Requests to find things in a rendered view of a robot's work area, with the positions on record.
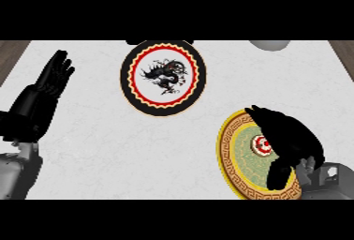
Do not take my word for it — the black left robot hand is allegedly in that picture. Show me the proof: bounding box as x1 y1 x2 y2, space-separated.
0 49 77 143

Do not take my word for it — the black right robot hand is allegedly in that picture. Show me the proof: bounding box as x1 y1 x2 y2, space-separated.
243 104 326 191

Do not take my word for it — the red and white cupcake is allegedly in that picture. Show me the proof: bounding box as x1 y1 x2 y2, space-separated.
251 135 274 157

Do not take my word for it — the gold-rimmed green plate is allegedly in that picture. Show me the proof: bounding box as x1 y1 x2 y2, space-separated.
215 108 304 201

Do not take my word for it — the black-rimmed dragon plate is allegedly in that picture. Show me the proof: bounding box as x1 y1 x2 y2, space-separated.
119 40 208 118

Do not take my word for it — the grey rounded object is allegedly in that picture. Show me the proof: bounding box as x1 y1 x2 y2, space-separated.
249 40 292 53

